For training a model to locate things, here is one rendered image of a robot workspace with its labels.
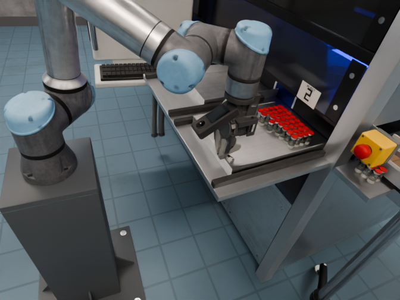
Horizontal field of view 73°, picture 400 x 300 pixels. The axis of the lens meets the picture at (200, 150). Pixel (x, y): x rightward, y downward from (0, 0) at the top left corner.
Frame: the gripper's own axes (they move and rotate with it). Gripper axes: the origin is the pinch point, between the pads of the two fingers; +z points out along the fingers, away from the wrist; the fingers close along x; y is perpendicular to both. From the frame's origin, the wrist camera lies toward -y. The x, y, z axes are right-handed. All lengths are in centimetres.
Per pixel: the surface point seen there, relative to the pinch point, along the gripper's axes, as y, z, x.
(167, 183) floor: 13, 91, 70
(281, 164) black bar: 17.2, 1.4, -7.8
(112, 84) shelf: -17, 12, 69
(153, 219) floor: -5, 91, 45
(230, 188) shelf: -0.7, 3.5, -9.2
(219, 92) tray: 20.2, 3.1, 36.5
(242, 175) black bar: 3.6, 1.5, -7.8
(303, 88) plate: 34.6, -11.5, 9.6
